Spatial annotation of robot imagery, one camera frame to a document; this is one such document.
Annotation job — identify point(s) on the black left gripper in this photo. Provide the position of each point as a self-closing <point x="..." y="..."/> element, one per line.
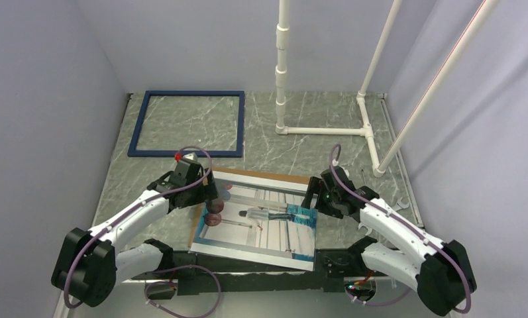
<point x="207" y="192"/>

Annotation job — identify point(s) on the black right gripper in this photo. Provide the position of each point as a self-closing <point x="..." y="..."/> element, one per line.
<point x="315" y="187"/>

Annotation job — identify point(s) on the brown frame backing board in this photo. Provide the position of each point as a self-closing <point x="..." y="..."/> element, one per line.
<point x="244" y="174"/>

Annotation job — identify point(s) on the yellow black screwdriver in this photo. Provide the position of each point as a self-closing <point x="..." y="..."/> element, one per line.
<point x="364" y="177"/>

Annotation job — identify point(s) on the glossy printed photo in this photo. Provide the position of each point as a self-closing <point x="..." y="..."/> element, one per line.
<point x="258" y="220"/>

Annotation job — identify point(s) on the blue photo frame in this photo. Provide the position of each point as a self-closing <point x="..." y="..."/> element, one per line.
<point x="170" y="120"/>

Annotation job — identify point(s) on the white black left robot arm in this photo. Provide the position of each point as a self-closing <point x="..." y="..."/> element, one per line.
<point x="92" y="262"/>

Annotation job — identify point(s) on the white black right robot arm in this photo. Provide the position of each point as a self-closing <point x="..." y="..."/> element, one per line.
<point x="439" y="272"/>

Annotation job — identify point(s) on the silver open-end wrench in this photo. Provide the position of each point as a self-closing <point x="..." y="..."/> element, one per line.
<point x="400" y="204"/>

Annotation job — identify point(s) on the aluminium rail frame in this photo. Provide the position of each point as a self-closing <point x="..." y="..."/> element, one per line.
<point x="174" y="230"/>

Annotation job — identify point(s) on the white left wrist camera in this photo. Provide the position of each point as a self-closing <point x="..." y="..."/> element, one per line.
<point x="189" y="156"/>

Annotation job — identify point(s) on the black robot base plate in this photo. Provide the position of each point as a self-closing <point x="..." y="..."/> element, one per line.
<point x="333" y="269"/>

